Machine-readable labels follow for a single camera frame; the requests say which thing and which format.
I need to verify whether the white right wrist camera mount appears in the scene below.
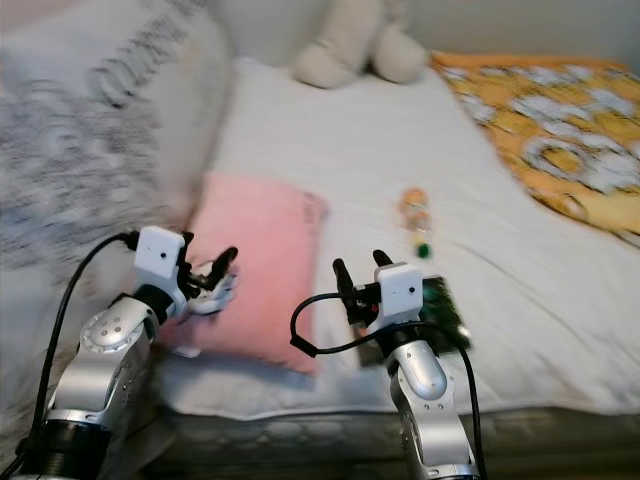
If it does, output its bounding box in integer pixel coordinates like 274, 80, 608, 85
374, 261, 425, 333

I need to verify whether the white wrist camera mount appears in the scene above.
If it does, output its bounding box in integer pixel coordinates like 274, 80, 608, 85
374, 261, 425, 333
134, 224, 190, 303

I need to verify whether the white quilted mattress pad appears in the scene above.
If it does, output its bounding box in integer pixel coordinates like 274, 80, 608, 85
158, 58, 640, 418

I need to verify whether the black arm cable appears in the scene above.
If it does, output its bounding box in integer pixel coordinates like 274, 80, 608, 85
13, 231, 143, 480
289, 290, 490, 480

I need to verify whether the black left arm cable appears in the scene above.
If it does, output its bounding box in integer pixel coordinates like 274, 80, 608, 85
13, 231, 143, 480

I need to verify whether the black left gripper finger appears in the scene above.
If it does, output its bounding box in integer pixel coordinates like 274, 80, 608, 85
207, 245, 242, 290

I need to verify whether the grey patterned white pillow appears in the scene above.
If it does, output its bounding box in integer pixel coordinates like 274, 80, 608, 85
0, 0, 233, 480

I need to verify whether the dark green red book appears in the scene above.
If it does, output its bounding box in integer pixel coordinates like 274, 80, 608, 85
358, 274, 474, 368

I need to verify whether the orange label green cap bottle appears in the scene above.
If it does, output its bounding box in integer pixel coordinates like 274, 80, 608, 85
397, 186, 437, 262

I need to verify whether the yellow cartoon egg blanket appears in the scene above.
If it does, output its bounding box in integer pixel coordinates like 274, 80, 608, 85
431, 51, 640, 252

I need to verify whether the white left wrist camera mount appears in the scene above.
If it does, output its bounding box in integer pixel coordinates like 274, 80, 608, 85
134, 224, 190, 303

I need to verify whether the pink pillow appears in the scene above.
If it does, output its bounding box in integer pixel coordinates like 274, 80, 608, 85
178, 169, 330, 378

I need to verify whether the beige plush toy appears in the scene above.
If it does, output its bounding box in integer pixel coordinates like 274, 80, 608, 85
289, 0, 432, 90

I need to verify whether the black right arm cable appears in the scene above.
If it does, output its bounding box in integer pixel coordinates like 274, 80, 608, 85
289, 290, 490, 480

